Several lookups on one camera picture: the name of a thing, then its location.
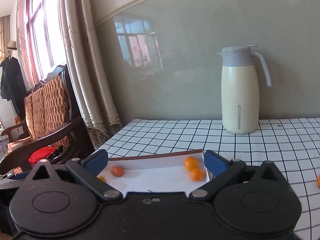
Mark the yellow kumquat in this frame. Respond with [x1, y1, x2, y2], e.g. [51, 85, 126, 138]
[98, 176, 106, 182]

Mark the orange kumquat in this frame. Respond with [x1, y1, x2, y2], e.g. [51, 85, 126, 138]
[184, 157, 199, 172]
[189, 168, 205, 181]

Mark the reddish wrinkled fruit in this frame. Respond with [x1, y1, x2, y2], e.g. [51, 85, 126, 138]
[110, 166, 124, 177]

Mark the brown white cardboard box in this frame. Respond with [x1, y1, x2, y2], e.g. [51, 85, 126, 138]
[97, 150, 212, 195]

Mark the red cushion item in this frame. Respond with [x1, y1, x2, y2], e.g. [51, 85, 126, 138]
[28, 146, 57, 165]

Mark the wooden wicker-back bench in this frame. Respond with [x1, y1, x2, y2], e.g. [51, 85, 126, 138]
[1, 66, 94, 175]

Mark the white black checked tablecloth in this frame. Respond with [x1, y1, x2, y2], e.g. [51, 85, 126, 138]
[102, 118, 319, 239]

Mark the cream thermos jug grey lid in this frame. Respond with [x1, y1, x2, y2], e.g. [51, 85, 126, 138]
[218, 45, 272, 134]

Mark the beige curtain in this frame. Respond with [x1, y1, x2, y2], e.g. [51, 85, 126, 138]
[58, 0, 122, 148]

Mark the dark coat on rack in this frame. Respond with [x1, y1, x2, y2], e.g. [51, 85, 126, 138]
[1, 57, 27, 120]

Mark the red-framed window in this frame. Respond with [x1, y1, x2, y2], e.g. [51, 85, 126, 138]
[16, 0, 66, 90]

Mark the straw hat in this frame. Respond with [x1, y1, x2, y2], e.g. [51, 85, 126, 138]
[6, 40, 17, 50]

